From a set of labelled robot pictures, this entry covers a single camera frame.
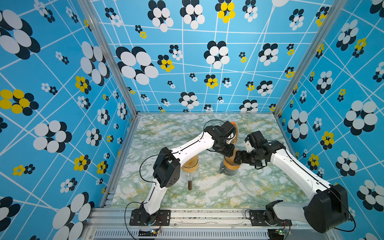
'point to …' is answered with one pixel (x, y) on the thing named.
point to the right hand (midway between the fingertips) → (242, 161)
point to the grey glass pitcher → (226, 171)
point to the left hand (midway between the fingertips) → (231, 153)
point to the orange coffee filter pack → (235, 139)
